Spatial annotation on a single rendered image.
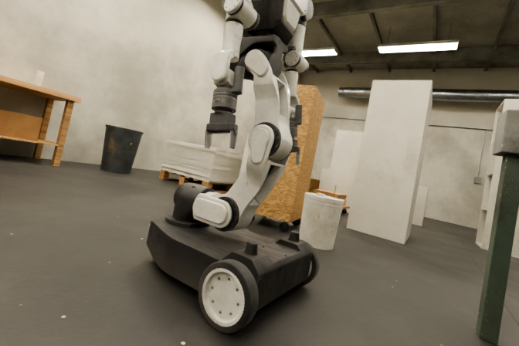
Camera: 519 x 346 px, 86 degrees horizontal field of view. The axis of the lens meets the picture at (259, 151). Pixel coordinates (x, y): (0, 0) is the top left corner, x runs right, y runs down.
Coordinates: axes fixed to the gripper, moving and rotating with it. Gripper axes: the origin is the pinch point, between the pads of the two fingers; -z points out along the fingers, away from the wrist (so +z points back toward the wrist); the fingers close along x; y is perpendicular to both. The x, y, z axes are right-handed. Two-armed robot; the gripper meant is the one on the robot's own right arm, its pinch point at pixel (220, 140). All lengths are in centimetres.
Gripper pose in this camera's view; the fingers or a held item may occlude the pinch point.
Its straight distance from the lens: 99.7
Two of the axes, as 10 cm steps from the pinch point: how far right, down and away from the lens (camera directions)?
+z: 0.9, -9.8, 1.6
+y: 4.6, 1.8, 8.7
